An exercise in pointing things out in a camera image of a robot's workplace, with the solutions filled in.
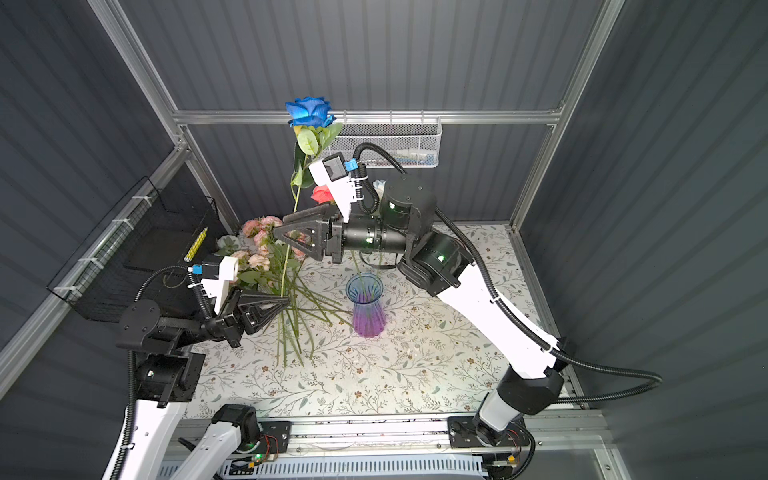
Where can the white wire mesh basket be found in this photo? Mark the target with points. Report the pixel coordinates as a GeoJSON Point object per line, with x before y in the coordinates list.
{"type": "Point", "coordinates": [389, 135]}

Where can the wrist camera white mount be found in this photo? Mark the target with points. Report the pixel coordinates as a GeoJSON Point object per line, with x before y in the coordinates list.
{"type": "Point", "coordinates": [215, 276]}
{"type": "Point", "coordinates": [340, 177]}

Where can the white rose stem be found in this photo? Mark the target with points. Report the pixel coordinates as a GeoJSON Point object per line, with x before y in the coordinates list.
{"type": "Point", "coordinates": [379, 186]}

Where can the blue rose stem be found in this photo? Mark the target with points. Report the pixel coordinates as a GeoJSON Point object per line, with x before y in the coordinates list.
{"type": "Point", "coordinates": [314, 128]}

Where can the items in white basket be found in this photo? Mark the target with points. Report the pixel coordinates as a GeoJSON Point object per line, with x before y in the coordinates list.
{"type": "Point", "coordinates": [407, 158]}

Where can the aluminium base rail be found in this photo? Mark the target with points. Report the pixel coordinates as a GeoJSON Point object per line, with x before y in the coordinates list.
{"type": "Point", "coordinates": [437, 442]}

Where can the floral table cloth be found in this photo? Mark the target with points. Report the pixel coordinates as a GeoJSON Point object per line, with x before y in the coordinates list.
{"type": "Point", "coordinates": [429, 359]}

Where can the pink red rose stem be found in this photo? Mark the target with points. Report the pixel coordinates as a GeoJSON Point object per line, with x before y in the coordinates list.
{"type": "Point", "coordinates": [322, 194]}

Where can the black wire mesh basket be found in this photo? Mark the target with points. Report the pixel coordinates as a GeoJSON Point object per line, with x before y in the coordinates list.
{"type": "Point", "coordinates": [101, 281]}

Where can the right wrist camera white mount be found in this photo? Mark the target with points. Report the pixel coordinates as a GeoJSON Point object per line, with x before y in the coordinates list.
{"type": "Point", "coordinates": [340, 177]}

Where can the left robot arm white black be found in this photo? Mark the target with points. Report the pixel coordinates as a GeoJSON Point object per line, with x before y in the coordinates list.
{"type": "Point", "coordinates": [162, 379]}

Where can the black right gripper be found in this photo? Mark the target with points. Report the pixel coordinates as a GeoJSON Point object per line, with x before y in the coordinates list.
{"type": "Point", "coordinates": [315, 228]}

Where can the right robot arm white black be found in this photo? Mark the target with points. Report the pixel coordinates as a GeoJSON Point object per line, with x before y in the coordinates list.
{"type": "Point", "coordinates": [449, 267]}

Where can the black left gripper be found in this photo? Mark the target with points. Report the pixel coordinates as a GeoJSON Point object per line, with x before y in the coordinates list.
{"type": "Point", "coordinates": [234, 320]}

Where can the blue purple glass vase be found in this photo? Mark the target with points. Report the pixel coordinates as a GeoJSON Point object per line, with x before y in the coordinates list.
{"type": "Point", "coordinates": [365, 290]}

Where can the yellow marker pen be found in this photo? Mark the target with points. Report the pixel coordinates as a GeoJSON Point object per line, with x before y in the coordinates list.
{"type": "Point", "coordinates": [195, 246]}

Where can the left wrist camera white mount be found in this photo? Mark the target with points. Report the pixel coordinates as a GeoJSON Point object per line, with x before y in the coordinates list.
{"type": "Point", "coordinates": [215, 276]}

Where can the bunch of artificial flowers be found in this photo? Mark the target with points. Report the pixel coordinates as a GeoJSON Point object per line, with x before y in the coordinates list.
{"type": "Point", "coordinates": [271, 266]}

